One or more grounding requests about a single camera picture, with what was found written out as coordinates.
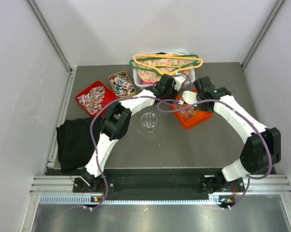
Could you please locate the clear glass jar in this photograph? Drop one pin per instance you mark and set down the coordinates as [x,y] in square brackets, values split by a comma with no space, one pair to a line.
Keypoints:
[148,123]

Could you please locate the gold candy tin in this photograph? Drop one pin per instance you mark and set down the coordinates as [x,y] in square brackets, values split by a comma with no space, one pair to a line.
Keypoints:
[121,85]

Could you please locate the yellow clothes hanger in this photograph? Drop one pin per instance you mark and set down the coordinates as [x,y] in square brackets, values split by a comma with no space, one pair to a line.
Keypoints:
[167,65]

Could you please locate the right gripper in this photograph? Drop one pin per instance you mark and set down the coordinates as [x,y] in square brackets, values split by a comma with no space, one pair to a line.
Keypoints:
[198,108]

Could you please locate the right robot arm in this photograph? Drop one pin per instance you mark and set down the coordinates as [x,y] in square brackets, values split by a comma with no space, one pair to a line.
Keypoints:
[262,145]

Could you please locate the green clothes hanger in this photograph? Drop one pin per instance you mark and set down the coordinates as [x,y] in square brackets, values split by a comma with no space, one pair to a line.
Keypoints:
[159,63]

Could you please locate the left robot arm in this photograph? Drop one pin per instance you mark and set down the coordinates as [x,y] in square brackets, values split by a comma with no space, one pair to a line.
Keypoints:
[106,131]

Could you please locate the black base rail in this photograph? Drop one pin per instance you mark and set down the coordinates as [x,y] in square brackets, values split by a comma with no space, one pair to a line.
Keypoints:
[155,184]

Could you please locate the black cloth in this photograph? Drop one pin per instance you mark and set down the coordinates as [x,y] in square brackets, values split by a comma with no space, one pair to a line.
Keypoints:
[75,146]

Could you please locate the white plastic basket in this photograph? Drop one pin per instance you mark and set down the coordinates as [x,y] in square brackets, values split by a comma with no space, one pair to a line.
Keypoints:
[186,72]

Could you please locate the red candy tray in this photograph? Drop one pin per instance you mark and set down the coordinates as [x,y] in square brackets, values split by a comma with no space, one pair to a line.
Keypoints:
[94,98]

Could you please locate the floral fabric item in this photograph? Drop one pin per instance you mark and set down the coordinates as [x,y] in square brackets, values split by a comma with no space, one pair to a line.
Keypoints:
[166,65]

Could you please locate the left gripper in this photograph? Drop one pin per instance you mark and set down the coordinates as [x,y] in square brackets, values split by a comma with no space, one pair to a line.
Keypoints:
[174,93]

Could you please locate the orange candy tray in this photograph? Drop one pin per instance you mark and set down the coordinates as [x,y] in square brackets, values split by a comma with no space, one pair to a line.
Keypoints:
[189,117]

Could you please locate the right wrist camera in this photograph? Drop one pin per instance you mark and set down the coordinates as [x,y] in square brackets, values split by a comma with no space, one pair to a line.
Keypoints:
[189,97]

